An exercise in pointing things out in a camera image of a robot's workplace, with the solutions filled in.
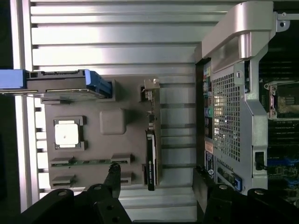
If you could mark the grey parts rack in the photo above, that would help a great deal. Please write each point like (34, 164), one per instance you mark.
(130, 140)

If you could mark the open black PC case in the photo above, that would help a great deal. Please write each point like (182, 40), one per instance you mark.
(233, 116)

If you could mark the green RAM stick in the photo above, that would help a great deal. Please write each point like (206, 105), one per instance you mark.
(93, 161)

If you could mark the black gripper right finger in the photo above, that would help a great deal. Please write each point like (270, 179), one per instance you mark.
(210, 198)

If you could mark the CPU socket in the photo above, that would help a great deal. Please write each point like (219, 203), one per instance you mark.
(285, 102)

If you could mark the silver CPU chip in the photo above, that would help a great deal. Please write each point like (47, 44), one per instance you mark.
(66, 133)

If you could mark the green motherboard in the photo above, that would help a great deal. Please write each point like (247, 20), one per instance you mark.
(282, 140)

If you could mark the hard disk in blue carrier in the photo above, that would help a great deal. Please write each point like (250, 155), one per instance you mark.
(58, 81)

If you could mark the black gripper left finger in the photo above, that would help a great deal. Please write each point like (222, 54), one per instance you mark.
(112, 186)

